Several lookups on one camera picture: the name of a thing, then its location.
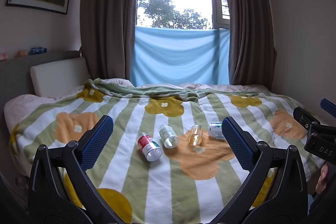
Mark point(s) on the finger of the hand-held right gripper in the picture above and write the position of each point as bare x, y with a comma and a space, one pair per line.
304, 117
329, 108

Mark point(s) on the striped floral blanket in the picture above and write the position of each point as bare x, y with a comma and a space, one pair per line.
147, 187

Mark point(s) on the pink small container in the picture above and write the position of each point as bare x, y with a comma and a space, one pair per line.
3, 54

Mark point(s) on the light blue cloth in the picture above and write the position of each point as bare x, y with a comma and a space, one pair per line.
181, 54

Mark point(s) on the orange small toy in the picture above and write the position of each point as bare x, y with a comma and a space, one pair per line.
21, 53

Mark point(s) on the grey bed headboard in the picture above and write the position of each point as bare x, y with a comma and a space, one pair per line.
15, 77

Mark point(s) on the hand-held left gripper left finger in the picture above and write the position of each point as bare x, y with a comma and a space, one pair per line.
98, 140

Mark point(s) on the plain clear cup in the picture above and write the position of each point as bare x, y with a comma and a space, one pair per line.
194, 134

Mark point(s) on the red label clear cup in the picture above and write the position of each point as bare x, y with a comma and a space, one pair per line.
148, 146

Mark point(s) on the brown curtain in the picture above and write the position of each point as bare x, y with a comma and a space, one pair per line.
110, 16
248, 19

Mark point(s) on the white headboard cushion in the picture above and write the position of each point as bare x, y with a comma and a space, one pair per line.
59, 77

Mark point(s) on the person's right hand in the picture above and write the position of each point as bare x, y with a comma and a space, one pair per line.
321, 179

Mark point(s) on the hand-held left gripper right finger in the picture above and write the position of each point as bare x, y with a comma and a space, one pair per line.
236, 141

